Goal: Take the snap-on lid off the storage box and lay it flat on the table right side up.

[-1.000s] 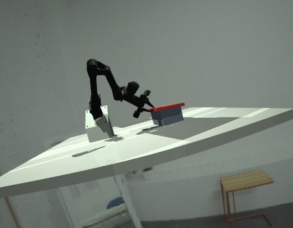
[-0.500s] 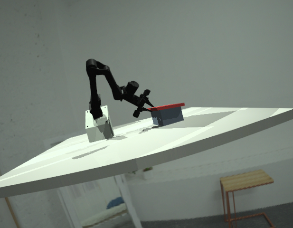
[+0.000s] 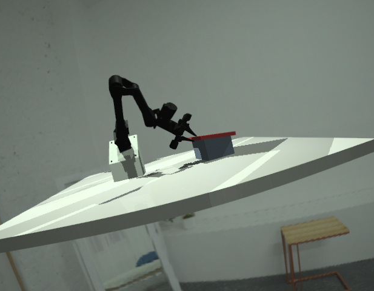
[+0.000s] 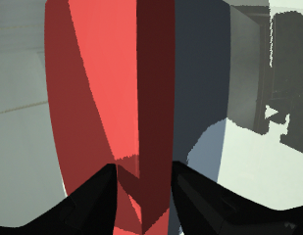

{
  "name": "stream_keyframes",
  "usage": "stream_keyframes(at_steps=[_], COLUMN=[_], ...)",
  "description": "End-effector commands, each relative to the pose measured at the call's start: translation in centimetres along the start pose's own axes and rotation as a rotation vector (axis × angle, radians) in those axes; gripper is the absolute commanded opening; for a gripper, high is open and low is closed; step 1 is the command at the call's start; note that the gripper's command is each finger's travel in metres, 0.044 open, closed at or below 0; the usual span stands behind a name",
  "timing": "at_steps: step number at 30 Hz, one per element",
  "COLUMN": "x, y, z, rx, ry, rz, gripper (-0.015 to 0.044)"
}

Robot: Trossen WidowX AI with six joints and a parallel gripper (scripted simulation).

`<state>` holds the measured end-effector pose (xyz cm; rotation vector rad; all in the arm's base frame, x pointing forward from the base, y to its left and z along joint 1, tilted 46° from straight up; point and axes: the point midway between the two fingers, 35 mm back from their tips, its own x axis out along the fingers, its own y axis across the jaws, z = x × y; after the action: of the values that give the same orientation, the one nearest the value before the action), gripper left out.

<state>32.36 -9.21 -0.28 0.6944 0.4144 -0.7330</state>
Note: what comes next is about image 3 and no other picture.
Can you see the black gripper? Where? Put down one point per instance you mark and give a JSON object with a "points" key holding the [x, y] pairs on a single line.
{"points": [[174, 143]]}

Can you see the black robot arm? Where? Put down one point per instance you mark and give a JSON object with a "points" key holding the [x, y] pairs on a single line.
{"points": [[164, 115]]}

